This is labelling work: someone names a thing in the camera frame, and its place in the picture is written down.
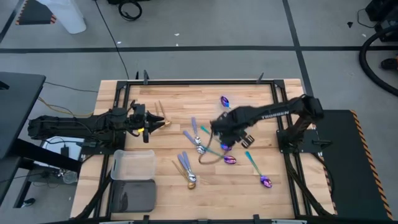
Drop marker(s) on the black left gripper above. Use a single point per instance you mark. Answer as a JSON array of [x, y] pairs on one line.
[[140, 121]]

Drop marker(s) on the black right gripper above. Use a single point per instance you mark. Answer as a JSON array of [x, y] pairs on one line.
[[230, 129]]

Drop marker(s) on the gold spoon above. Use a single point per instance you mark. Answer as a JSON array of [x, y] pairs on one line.
[[168, 123], [191, 185], [156, 109]]

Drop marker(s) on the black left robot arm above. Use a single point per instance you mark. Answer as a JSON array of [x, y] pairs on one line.
[[62, 126]]

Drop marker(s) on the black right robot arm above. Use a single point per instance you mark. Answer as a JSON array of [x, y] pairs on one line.
[[273, 113]]

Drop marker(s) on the grey plastic bin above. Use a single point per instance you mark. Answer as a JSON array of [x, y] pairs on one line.
[[133, 196]]

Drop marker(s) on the small black power adapter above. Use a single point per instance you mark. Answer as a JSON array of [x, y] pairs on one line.
[[64, 152]]

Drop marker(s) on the clear glass cup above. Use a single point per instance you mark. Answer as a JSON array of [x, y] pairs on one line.
[[70, 177]]

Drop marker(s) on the white paper sheet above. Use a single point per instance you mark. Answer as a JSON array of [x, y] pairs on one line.
[[54, 152]]

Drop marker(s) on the black platform with hazard stripes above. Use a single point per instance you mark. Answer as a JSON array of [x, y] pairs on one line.
[[351, 161]]

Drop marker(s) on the white plastic container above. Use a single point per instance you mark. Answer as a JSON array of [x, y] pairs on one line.
[[70, 18]]

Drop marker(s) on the black desk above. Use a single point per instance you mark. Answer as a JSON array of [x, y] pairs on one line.
[[18, 109]]

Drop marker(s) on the small black floor scrap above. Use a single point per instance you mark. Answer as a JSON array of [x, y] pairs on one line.
[[350, 24]]

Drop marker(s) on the black hazard-edged floor mat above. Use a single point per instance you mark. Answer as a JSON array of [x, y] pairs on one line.
[[34, 14]]

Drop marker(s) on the black and orange tool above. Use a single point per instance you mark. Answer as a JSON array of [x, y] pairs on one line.
[[389, 63]]

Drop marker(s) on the black equipment box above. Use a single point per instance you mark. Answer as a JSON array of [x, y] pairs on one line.
[[382, 9]]

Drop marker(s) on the black aluminium table frame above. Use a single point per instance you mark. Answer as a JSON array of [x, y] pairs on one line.
[[199, 83]]

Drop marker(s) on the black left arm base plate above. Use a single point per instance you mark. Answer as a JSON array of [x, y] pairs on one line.
[[102, 151]]

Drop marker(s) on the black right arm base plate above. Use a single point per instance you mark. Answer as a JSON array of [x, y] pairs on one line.
[[314, 141]]

